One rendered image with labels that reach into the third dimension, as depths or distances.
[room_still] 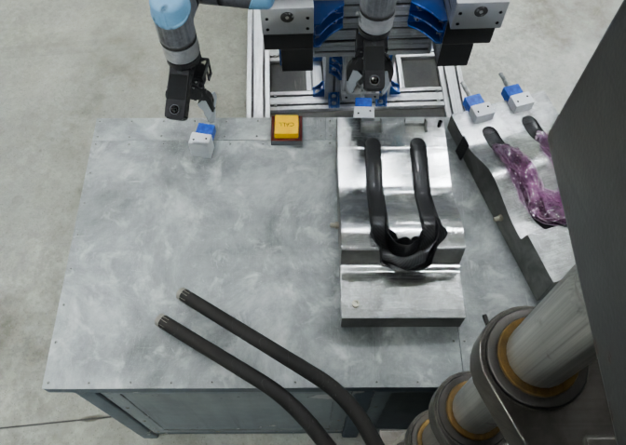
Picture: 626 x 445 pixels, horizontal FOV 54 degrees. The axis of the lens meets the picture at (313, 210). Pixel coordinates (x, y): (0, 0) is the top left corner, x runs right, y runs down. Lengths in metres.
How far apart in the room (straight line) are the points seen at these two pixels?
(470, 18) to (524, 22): 1.46
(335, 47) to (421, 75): 0.71
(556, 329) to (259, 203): 1.09
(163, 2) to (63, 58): 1.85
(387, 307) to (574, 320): 0.89
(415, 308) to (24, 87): 2.16
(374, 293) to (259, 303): 0.26
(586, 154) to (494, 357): 0.31
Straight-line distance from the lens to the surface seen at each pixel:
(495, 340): 0.61
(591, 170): 0.33
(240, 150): 1.59
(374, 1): 1.31
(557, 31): 3.18
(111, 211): 1.56
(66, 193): 2.63
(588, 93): 0.34
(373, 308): 1.33
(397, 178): 1.45
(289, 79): 2.50
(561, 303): 0.48
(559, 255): 1.41
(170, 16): 1.25
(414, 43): 1.93
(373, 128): 1.55
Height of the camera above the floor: 2.10
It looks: 61 degrees down
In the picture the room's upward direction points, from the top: straight up
